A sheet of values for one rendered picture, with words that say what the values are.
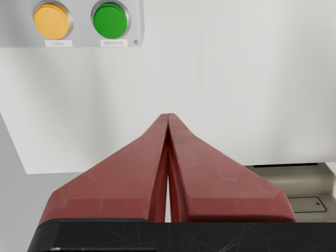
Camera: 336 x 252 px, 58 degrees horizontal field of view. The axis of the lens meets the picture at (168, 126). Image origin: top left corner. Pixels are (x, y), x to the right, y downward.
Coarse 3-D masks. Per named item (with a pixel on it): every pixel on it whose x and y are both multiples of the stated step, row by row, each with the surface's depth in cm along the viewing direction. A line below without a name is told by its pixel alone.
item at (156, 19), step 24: (144, 0) 45; (168, 0) 45; (192, 0) 45; (216, 0) 45; (240, 0) 45; (264, 0) 45; (288, 0) 45; (312, 0) 45; (144, 24) 47; (168, 24) 47; (192, 24) 47; (216, 24) 47; (240, 24) 47; (264, 24) 47; (288, 24) 47; (312, 24) 47
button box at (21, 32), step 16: (0, 0) 35; (16, 0) 35; (32, 0) 35; (48, 0) 35; (64, 0) 35; (80, 0) 35; (96, 0) 35; (112, 0) 35; (128, 0) 35; (0, 16) 36; (16, 16) 36; (32, 16) 36; (80, 16) 36; (128, 16) 36; (0, 32) 38; (16, 32) 38; (32, 32) 37; (80, 32) 37; (96, 32) 37; (128, 32) 37
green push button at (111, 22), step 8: (104, 8) 35; (112, 8) 35; (120, 8) 35; (96, 16) 35; (104, 16) 35; (112, 16) 35; (120, 16) 35; (96, 24) 36; (104, 24) 36; (112, 24) 36; (120, 24) 36; (104, 32) 36; (112, 32) 36; (120, 32) 36
